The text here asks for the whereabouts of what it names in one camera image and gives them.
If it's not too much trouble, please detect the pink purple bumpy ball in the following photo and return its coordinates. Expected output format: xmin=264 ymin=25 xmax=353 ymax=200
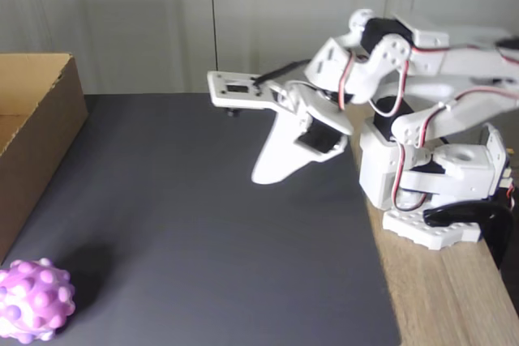
xmin=0 ymin=258 xmax=77 ymax=344

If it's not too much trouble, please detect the brown cardboard box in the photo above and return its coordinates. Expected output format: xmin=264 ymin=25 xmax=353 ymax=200
xmin=0 ymin=52 xmax=89 ymax=264

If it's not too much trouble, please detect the black table mat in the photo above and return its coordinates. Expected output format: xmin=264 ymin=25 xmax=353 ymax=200
xmin=0 ymin=92 xmax=402 ymax=346

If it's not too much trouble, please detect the black table clamp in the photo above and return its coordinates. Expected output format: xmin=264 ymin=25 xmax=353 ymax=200
xmin=422 ymin=201 xmax=514 ymax=270

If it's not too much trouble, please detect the black camera cable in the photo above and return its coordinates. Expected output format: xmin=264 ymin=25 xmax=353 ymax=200
xmin=251 ymin=60 xmax=311 ymax=83

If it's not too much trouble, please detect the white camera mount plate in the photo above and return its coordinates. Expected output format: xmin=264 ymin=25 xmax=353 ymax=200
xmin=207 ymin=71 xmax=293 ymax=119

